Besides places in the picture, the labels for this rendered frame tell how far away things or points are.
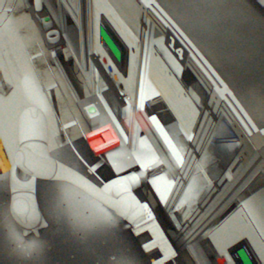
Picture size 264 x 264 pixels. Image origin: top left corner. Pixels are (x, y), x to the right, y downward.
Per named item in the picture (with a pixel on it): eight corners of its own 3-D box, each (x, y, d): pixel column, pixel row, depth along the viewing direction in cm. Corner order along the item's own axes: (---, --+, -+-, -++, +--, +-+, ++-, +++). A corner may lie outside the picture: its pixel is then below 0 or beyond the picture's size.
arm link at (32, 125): (10, 200, 210) (8, 168, 220) (35, 201, 216) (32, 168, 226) (17, 141, 148) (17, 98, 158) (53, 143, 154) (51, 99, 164)
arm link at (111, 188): (124, 181, 204) (136, 199, 195) (99, 194, 199) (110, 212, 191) (122, 170, 196) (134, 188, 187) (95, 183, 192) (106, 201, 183)
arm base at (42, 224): (26, 243, 207) (24, 240, 202) (12, 212, 216) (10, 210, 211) (51, 232, 212) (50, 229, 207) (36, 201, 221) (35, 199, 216)
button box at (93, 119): (85, 117, 224) (84, 107, 214) (97, 112, 226) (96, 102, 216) (91, 128, 221) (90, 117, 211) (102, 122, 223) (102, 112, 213)
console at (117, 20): (89, 49, 191) (86, -14, 151) (137, 32, 199) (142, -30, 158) (127, 109, 174) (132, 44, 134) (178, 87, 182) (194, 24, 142)
